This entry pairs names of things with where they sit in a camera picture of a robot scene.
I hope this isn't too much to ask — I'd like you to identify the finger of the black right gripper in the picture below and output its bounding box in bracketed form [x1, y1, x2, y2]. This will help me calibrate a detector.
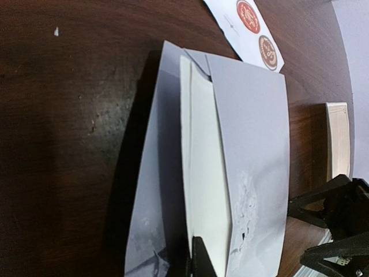
[288, 174, 353, 229]
[300, 236, 368, 277]

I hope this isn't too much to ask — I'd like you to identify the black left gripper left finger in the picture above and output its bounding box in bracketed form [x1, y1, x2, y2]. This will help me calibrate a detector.
[167, 236, 191, 277]

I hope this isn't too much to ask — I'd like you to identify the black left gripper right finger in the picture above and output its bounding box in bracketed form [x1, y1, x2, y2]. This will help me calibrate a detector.
[191, 237, 217, 277]

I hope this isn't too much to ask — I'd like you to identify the beige letter paper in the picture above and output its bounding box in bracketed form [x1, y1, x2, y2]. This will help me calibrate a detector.
[325, 102, 351, 181]
[180, 56, 232, 276]

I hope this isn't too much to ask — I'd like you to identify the grey envelope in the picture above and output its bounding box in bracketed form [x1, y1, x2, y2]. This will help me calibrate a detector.
[125, 41, 290, 276]

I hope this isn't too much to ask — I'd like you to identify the brown seal sticker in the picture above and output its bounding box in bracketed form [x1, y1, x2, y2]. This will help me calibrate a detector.
[258, 35, 278, 71]

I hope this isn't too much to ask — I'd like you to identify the red seal sticker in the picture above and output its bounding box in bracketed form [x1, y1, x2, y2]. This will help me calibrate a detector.
[236, 0, 261, 34]

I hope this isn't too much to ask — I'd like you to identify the white sticker sheet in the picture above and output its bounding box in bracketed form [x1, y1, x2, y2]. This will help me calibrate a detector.
[205, 0, 284, 73]

